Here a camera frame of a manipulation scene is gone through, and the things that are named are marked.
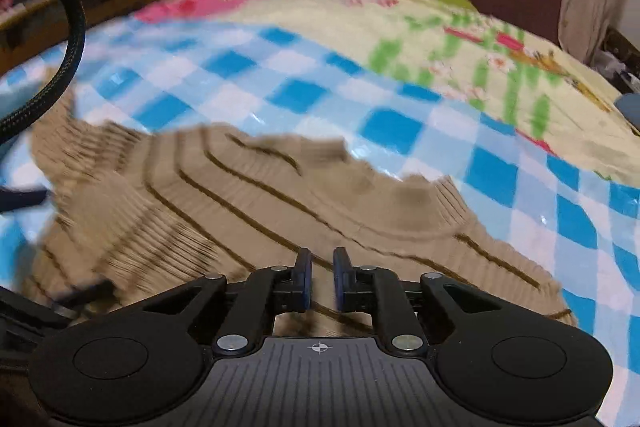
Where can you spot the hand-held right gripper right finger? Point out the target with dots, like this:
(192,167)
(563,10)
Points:
(341,281)

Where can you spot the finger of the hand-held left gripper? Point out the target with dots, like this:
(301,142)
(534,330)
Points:
(22,200)
(87,293)

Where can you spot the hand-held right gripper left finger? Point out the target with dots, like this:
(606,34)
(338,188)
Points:
(303,281)

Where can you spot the beige striped knit sweater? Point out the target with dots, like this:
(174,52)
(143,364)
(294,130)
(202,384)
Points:
(280,207)

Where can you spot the blue checked plastic sheet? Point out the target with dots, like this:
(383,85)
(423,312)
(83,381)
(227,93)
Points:
(310,92)

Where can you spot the floral printed blanket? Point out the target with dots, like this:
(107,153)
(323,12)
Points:
(345,22)

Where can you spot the grey blue cloth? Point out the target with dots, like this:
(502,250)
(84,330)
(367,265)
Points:
(629,112)

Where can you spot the dark wooden nightstand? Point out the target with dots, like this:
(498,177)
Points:
(617,57)

